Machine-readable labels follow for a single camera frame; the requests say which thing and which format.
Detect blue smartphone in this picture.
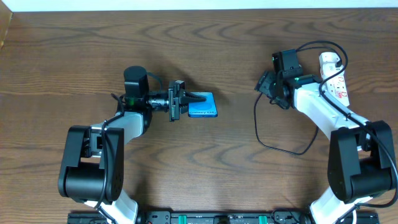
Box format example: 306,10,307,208
188,92,218,118

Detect black USB charging cable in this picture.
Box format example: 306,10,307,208
253,45,343,156

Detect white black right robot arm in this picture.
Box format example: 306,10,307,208
255,49,397,223

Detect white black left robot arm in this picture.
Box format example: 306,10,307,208
58,66,206,223

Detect white USB charger adapter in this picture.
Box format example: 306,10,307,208
319,52,344,79

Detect white power strip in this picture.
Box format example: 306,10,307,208
324,67,349,106

